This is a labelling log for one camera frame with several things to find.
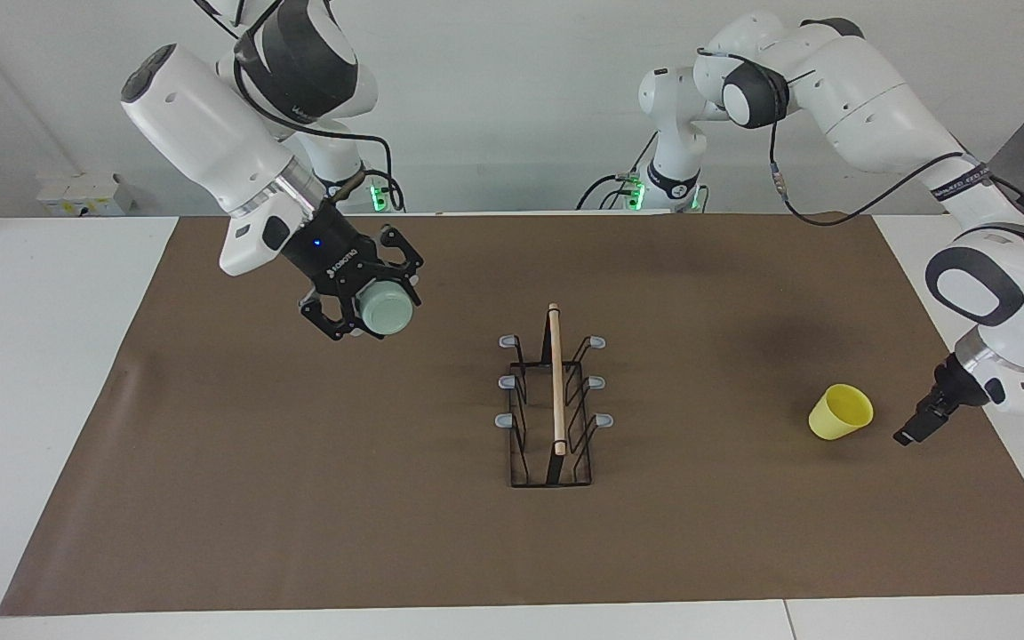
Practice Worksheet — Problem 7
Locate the brown table mat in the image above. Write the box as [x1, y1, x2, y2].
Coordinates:
[0, 213, 1024, 619]

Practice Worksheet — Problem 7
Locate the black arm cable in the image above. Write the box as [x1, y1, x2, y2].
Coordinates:
[192, 0, 406, 214]
[697, 49, 1024, 228]

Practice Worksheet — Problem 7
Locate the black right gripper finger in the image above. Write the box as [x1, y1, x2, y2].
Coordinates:
[300, 292, 369, 342]
[379, 227, 424, 308]

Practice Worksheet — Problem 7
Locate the yellow plastic cup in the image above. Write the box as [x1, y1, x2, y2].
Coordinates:
[808, 383, 875, 442]

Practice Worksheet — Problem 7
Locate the black wire cup rack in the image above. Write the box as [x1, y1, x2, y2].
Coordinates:
[495, 302, 615, 488]

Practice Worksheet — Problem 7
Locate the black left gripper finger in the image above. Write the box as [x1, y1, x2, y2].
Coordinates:
[906, 404, 957, 445]
[892, 396, 945, 443]

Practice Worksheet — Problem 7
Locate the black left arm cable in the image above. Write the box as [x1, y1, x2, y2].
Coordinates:
[697, 49, 1024, 228]

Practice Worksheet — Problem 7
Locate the black base cable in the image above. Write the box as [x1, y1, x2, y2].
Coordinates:
[576, 133, 655, 212]

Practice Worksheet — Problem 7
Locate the white box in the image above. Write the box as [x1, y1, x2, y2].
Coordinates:
[36, 172, 135, 217]

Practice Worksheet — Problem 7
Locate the pale green plastic cup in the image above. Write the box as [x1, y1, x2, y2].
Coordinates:
[357, 280, 415, 337]

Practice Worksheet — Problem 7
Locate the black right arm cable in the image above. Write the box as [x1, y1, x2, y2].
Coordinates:
[192, 0, 406, 214]

